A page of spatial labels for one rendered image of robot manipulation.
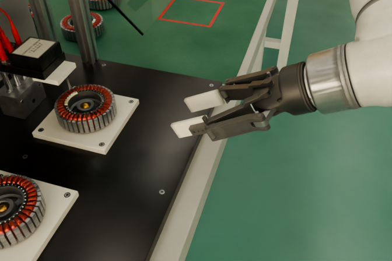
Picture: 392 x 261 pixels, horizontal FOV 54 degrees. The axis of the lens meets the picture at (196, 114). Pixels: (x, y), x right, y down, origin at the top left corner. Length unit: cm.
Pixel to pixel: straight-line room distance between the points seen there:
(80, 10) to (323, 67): 54
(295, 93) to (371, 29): 12
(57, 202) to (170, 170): 19
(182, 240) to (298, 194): 108
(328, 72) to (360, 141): 143
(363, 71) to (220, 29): 63
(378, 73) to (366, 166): 135
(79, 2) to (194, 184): 45
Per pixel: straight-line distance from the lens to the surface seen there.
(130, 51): 101
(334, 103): 55
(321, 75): 54
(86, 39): 91
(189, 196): 67
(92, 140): 73
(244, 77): 66
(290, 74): 56
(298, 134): 189
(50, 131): 77
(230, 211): 156
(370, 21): 56
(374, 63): 52
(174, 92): 83
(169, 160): 69
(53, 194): 67
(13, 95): 81
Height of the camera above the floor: 128
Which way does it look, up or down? 42 degrees down
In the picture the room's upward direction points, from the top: straight up
